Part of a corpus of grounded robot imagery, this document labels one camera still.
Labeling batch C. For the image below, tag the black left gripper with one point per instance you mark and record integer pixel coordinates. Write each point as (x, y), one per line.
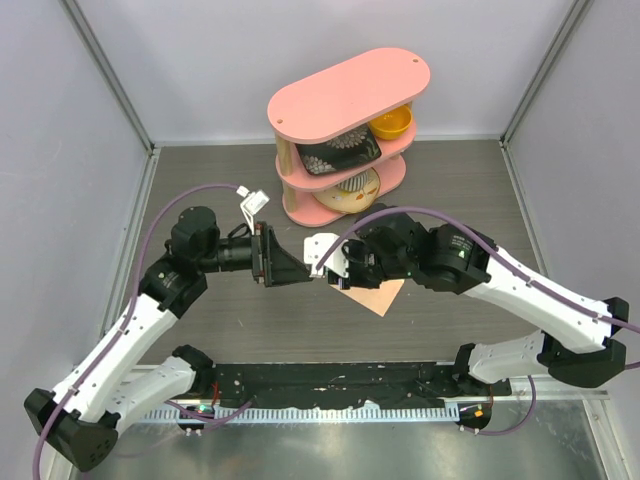
(272, 264)

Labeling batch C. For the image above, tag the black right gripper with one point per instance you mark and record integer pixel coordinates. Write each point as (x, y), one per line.
(353, 280)

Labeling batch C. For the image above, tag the pink envelope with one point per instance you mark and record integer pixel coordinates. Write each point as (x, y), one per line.
(377, 300)

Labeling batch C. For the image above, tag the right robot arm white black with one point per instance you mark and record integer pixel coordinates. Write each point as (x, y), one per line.
(574, 341)

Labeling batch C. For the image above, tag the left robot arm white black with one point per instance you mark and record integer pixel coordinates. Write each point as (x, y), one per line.
(83, 416)

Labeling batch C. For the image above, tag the beige patterned plate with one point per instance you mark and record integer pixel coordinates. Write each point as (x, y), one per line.
(350, 203)

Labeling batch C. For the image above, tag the striped small bowl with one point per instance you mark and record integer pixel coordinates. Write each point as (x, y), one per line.
(355, 183)

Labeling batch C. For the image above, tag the black floral plate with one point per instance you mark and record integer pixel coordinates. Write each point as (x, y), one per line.
(354, 148)

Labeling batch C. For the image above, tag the yellow bowl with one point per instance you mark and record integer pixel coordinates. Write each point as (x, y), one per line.
(392, 124)

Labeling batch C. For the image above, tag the pink three-tier shelf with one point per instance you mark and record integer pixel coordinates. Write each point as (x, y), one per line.
(329, 103)

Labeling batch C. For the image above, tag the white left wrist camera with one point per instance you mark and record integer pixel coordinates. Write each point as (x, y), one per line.
(253, 201)

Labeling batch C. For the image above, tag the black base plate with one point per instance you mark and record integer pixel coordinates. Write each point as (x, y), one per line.
(338, 386)

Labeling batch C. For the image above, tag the white slotted cable duct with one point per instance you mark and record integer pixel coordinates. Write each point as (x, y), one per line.
(368, 413)

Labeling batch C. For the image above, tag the aluminium frame rail left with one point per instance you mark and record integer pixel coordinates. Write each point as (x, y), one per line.
(88, 37)

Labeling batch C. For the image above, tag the aluminium frame rail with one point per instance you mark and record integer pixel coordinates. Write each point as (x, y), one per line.
(571, 21)
(88, 37)

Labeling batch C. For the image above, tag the aluminium frame rail right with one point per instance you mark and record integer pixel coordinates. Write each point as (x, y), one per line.
(571, 21)

